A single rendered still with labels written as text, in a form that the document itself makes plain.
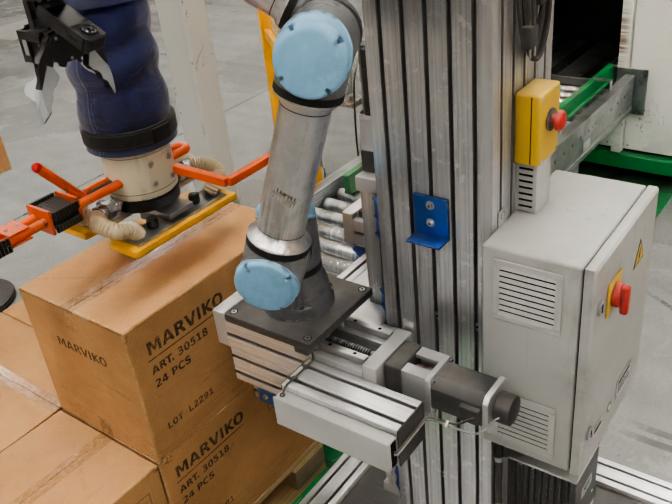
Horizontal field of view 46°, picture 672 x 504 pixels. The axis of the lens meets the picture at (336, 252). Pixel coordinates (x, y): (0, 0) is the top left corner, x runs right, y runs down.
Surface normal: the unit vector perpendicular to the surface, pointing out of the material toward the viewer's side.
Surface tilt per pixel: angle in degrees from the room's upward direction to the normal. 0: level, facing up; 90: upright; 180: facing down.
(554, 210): 0
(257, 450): 90
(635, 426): 0
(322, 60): 83
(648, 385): 0
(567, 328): 90
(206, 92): 90
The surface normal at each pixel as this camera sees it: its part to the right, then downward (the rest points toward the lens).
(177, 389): 0.80, 0.24
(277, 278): -0.19, 0.62
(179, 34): -0.59, 0.45
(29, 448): -0.10, -0.86
